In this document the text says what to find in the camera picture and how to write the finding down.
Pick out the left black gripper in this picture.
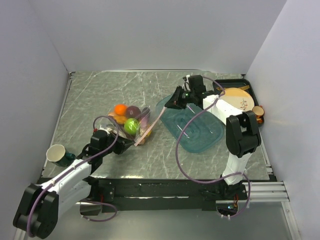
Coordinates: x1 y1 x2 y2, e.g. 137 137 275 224
100 130 135 156

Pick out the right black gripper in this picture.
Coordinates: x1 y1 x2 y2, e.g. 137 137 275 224
164 85 196 110

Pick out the grey toy fish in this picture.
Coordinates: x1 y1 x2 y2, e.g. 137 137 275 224
98 123 121 135

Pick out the green apple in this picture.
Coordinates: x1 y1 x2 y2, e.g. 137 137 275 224
123 118 140 135

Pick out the clear zip top bag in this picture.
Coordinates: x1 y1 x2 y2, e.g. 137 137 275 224
93 103 167 146

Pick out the orange tangerine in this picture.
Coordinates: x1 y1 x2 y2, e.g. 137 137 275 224
114 104 127 116

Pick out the teal transparent food tray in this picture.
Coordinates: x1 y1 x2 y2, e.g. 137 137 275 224
154 103 224 154

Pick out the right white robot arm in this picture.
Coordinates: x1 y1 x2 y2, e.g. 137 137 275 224
163 75 262 199

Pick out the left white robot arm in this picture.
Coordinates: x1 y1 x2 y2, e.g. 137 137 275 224
12 129 134 239

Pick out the black serving tray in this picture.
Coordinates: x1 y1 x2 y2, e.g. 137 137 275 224
216 78 264 126

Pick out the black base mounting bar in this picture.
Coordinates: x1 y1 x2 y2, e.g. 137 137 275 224
37 177 278 214

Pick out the cream and orange plate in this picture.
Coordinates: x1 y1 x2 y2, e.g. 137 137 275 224
220 87 255 111

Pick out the green paper cup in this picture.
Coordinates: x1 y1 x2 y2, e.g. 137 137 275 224
46 144 76 168

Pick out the wooden fork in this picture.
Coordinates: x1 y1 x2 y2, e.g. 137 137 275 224
239 85 250 91

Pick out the small brown ceramic cup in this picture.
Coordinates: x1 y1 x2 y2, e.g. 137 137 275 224
252 105 265 119

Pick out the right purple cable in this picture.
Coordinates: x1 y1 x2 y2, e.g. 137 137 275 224
176 76 251 219

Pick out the aluminium rail frame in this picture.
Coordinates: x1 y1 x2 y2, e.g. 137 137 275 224
13 178 301 240

